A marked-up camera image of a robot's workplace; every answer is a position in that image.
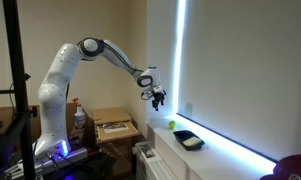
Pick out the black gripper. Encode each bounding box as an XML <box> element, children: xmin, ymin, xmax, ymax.
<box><xmin>150</xmin><ymin>89</ymin><xmax>167</xmax><ymax>112</ymax></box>

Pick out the black plastic tray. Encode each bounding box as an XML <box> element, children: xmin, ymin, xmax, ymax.
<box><xmin>172</xmin><ymin>129</ymin><xmax>206</xmax><ymax>152</ymax></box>

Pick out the wooden sliding tray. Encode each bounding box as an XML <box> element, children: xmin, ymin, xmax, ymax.
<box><xmin>95</xmin><ymin>121</ymin><xmax>141</xmax><ymax>144</ymax></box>

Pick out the white windowsill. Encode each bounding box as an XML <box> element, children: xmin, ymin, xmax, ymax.
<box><xmin>146</xmin><ymin>114</ymin><xmax>278</xmax><ymax>180</ymax></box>

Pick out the light wooden cabinet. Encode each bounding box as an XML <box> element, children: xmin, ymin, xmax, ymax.
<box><xmin>92</xmin><ymin>107</ymin><xmax>133</xmax><ymax>126</ymax></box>

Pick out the printed leaflet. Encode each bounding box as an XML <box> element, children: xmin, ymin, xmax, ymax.
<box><xmin>141</xmin><ymin>146</ymin><xmax>157</xmax><ymax>159</ymax></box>

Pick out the pale sponge block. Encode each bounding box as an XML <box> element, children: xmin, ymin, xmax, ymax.
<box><xmin>183</xmin><ymin>137</ymin><xmax>203</xmax><ymax>147</ymax></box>

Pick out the small colourful objects pile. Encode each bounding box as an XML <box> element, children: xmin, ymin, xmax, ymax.
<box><xmin>101</xmin><ymin>122</ymin><xmax>129</xmax><ymax>134</ymax></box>

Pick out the white radiator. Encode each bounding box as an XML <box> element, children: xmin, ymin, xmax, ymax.
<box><xmin>135</xmin><ymin>141</ymin><xmax>178</xmax><ymax>180</ymax></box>

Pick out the spray bottle with red trigger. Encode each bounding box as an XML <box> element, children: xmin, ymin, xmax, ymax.
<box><xmin>72</xmin><ymin>97</ymin><xmax>87</xmax><ymax>130</ymax></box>

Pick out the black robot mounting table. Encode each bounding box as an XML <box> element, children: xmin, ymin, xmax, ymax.
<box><xmin>0</xmin><ymin>146</ymin><xmax>118</xmax><ymax>180</ymax></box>

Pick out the white window blind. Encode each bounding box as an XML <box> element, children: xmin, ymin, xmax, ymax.
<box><xmin>178</xmin><ymin>0</ymin><xmax>301</xmax><ymax>161</ymax></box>

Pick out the dark red cap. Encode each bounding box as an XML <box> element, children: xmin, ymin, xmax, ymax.
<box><xmin>259</xmin><ymin>153</ymin><xmax>301</xmax><ymax>180</ymax></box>

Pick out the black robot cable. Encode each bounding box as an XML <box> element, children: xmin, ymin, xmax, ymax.
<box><xmin>103</xmin><ymin>40</ymin><xmax>144</xmax><ymax>76</ymax></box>

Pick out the aluminium profile rail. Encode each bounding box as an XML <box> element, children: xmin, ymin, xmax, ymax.
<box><xmin>4</xmin><ymin>148</ymin><xmax>89</xmax><ymax>178</ymax></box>

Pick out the black camera stand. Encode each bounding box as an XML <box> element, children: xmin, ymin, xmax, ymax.
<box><xmin>0</xmin><ymin>0</ymin><xmax>36</xmax><ymax>180</ymax></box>

